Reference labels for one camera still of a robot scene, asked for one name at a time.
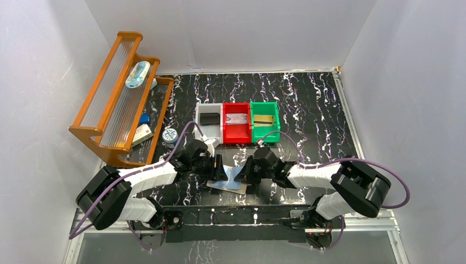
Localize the blue bottle cap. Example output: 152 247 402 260
139 114 150 125

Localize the wooden three-tier shelf rack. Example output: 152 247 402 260
69 31 174 168

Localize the purple cable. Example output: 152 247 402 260
68 121 208 252
256 130 411 252

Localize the red plastic bin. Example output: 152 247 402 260
223 103 252 144

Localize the white red small box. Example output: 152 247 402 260
131 124 154 147

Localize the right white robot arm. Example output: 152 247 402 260
234 147 391 229

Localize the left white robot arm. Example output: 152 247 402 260
76 137 228 230

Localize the white plastic bin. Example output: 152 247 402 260
195 103 224 144

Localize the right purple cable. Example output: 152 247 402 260
256 130 411 252

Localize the silver card in red bin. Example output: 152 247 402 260
226 113 247 120

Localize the beige leather card holder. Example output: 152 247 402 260
207 165 247 195

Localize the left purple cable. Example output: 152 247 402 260
68 121 208 252

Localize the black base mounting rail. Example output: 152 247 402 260
164 205 345 247

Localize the green plastic bin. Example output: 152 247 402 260
250 102 281 143

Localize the gold card in green bin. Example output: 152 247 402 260
253 114 274 120

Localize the blue white round tin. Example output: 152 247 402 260
162 128 179 148

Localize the gold card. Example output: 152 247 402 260
253 114 274 120
254 119 274 127

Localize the black chip card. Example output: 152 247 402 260
199 113 221 126

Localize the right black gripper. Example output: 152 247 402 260
234 155 274 184

